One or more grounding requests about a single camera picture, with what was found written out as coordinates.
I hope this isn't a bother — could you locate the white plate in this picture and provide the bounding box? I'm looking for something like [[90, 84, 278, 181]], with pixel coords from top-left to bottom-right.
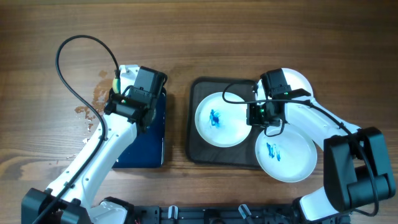
[[255, 124, 318, 182], [194, 92, 251, 147], [255, 68, 314, 100]]

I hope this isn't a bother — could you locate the green sponge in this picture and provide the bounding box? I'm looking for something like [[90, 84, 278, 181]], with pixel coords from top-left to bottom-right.
[[112, 78, 121, 94]]

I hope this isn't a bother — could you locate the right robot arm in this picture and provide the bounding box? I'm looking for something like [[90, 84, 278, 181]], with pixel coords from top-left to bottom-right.
[[247, 68, 396, 223]]

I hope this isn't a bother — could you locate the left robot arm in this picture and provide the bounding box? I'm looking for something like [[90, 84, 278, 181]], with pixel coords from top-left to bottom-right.
[[21, 65, 167, 223]]

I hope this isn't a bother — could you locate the blue water tray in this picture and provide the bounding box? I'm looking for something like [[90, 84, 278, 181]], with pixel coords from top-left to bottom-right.
[[113, 88, 167, 169]]

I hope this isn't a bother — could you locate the dark brown serving tray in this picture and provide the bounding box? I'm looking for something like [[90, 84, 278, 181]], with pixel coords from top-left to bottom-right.
[[185, 77, 263, 170]]

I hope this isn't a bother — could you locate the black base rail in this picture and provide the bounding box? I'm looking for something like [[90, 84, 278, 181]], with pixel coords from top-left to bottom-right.
[[102, 203, 351, 224]]

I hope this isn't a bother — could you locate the left black cable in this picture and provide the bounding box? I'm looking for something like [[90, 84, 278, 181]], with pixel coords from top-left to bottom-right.
[[30, 34, 121, 224]]

